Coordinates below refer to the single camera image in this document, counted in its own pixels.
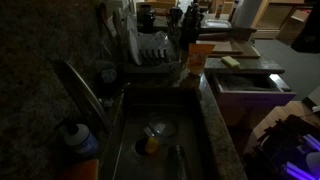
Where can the dark dish rack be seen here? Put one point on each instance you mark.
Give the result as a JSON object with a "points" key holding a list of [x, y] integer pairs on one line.
{"points": [[156, 60]]}

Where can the metal tray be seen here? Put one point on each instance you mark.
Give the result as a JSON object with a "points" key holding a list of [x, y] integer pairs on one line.
{"points": [[217, 23]]}

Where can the curved metal faucet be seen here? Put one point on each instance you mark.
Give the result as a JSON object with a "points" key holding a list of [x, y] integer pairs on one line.
{"points": [[85, 91]]}

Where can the yellow sponge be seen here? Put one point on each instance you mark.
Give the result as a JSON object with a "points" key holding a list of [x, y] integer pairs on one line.
{"points": [[230, 61]]}

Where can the wooden shelf unit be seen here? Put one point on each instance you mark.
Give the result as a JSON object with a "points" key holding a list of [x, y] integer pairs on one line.
{"points": [[276, 16]]}

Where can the small yellow item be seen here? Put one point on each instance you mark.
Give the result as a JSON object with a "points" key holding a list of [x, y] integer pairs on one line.
{"points": [[152, 145]]}

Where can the white plate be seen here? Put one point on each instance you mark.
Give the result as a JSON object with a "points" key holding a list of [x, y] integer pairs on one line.
{"points": [[134, 43]]}

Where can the orange sponge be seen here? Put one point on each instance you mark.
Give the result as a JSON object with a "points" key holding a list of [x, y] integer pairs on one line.
{"points": [[81, 170]]}

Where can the open white drawer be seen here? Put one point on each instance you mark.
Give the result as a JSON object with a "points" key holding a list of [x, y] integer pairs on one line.
{"points": [[253, 95]]}

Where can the small light wooden cutting board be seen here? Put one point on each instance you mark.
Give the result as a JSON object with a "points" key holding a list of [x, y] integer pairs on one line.
{"points": [[224, 46]]}

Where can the wooden base cabinet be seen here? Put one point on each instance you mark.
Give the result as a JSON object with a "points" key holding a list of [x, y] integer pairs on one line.
{"points": [[240, 115]]}

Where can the black knife block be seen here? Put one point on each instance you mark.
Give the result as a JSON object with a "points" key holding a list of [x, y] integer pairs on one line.
{"points": [[190, 26]]}

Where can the black robot cart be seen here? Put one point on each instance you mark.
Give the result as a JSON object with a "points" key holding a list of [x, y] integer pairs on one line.
{"points": [[283, 150]]}

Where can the large wooden cutting board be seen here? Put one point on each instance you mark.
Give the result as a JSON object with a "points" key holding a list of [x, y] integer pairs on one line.
{"points": [[250, 51]]}

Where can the white soap bottle blue label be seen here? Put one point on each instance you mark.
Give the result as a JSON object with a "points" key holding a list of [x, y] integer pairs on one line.
{"points": [[81, 140]]}

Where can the clear glass bowl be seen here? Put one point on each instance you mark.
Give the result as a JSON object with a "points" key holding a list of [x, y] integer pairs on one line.
{"points": [[163, 126]]}

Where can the metal sink basin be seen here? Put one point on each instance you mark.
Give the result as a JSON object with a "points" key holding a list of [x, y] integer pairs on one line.
{"points": [[160, 160]]}

